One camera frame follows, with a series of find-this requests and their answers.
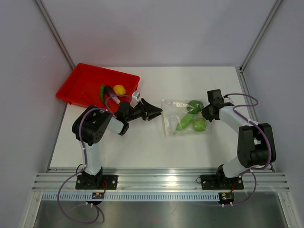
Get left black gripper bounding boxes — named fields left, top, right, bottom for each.
left=125, top=98, right=162, bottom=123

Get light green fake lime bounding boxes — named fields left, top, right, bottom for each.
left=176, top=114, right=194, bottom=132

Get clear zip top bag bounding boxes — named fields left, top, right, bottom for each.
left=161, top=99, right=210, bottom=137

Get yellow fake lemon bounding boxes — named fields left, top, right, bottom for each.
left=113, top=85, right=126, bottom=96

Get purple fake eggplant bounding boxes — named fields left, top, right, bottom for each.
left=104, top=85, right=121, bottom=104

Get dark green fake cucumber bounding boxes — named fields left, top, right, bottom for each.
left=99, top=84, right=105, bottom=105

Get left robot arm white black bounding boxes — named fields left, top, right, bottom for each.
left=72, top=98, right=162, bottom=190

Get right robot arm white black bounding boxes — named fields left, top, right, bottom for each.
left=199, top=89, right=276, bottom=190

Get light green fake guava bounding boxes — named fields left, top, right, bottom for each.
left=192, top=118, right=208, bottom=132

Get dark green fake pepper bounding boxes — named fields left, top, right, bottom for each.
left=187, top=100, right=204, bottom=114

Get red plastic tray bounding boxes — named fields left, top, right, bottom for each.
left=56, top=63, right=140, bottom=109

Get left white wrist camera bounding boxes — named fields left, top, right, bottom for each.
left=132, top=90, right=140, bottom=100

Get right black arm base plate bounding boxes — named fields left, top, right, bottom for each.
left=199, top=174, right=244, bottom=190

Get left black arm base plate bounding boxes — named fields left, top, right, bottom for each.
left=75, top=174, right=118, bottom=190

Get aluminium mounting rail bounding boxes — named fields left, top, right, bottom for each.
left=32, top=168, right=290, bottom=192

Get right aluminium corner post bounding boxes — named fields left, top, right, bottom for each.
left=239, top=0, right=284, bottom=74

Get aluminium corner post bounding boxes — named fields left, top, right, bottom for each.
left=33, top=0, right=76, bottom=70
left=239, top=0, right=284, bottom=74

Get white slotted cable duct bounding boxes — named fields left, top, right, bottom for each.
left=42, top=192, right=219, bottom=202

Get left aluminium corner post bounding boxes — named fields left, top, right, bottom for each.
left=33, top=0, right=76, bottom=70

